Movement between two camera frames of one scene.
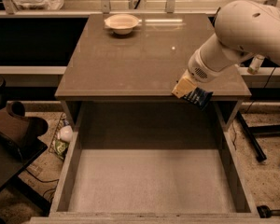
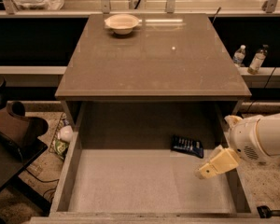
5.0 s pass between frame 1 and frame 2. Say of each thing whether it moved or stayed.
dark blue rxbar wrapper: moved
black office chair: stayed
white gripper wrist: moved
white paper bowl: stayed
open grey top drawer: stayed
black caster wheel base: stayed
